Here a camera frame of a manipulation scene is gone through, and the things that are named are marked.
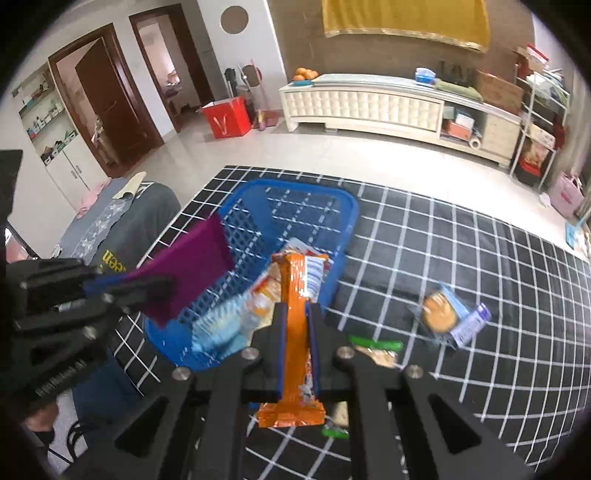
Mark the purple snack packet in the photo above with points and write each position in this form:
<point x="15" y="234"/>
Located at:
<point x="194" y="263"/>

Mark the blue plastic basket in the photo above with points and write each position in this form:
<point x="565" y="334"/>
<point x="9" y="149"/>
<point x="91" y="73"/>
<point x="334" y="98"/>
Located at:
<point x="258" y="198"/>

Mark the yellow hanging cloth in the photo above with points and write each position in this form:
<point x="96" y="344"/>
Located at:
<point x="406" y="18"/>

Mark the beige cloth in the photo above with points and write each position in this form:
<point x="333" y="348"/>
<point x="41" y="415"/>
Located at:
<point x="130" y="184"/>

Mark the blue white tissue pack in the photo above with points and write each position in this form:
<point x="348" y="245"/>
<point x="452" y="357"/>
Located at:
<point x="425" y="76"/>

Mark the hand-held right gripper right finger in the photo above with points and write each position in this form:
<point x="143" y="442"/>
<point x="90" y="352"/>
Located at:
<point x="323" y="341"/>

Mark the light blue box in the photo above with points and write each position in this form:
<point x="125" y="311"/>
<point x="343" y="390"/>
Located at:
<point x="576" y="236"/>

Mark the red white snack packet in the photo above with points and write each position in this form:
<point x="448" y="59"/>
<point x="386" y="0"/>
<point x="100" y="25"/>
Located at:
<point x="300" y="247"/>

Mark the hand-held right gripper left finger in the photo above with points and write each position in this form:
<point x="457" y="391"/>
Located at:
<point x="268" y="346"/>

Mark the pile of oranges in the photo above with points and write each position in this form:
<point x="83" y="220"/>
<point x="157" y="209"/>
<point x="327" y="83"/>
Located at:
<point x="305" y="74"/>

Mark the black white grid mat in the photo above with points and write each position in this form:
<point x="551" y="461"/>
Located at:
<point x="461" y="277"/>

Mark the orange snack packet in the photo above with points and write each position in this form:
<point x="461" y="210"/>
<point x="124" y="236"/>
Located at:
<point x="295" y="323"/>

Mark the green folded cloth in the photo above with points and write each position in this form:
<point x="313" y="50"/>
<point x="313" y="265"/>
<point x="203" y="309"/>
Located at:
<point x="457" y="90"/>

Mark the pink cloth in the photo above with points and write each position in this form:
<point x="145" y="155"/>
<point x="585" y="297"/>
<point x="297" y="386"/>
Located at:
<point x="92" y="198"/>

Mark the white wall cupboard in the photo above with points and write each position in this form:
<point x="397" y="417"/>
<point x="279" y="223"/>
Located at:
<point x="69" y="170"/>

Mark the clear purple cookie packet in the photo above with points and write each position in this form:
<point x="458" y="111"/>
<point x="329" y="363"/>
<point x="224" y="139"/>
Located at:
<point x="438" y="314"/>

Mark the brown wooden door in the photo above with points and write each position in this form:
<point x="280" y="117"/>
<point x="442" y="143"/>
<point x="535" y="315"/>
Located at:
<point x="111" y="92"/>

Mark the brown cardboard box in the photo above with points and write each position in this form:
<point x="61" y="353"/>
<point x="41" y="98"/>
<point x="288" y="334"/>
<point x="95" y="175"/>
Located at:
<point x="498" y="92"/>

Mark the red box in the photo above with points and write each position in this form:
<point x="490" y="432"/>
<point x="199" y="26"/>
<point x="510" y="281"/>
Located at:
<point x="226" y="117"/>

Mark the white metal shelf rack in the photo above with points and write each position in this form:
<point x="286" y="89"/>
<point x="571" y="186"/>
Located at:
<point x="538" y="115"/>

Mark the white tv cabinet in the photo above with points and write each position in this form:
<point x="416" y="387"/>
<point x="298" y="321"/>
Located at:
<point x="360" y="106"/>

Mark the orange box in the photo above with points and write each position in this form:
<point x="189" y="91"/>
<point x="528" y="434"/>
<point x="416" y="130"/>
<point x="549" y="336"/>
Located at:
<point x="457" y="130"/>

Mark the round brown wall plate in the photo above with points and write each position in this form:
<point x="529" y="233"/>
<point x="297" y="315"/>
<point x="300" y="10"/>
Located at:
<point x="234" y="19"/>

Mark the brown wooden door frame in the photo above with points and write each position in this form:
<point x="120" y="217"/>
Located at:
<point x="190" y="55"/>

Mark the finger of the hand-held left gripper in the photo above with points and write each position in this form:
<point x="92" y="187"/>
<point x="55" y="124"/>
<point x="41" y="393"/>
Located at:
<point x="138" y="295"/>
<point x="111" y="282"/>

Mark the light blue cartoon snack packet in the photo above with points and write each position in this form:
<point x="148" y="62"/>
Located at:
<point x="221" y="337"/>

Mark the person's blue trousers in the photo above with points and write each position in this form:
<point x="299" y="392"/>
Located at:
<point x="106" y="397"/>

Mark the green cracker packet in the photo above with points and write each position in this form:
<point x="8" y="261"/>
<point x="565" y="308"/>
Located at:
<point x="381" y="357"/>

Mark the white tape roll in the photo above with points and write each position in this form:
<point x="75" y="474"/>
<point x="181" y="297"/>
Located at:
<point x="475" y="143"/>

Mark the pink bag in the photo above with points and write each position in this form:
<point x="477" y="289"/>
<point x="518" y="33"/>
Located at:
<point x="567" y="196"/>

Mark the person's left hand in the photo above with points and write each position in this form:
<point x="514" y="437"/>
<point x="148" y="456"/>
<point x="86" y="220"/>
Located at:
<point x="40" y="417"/>

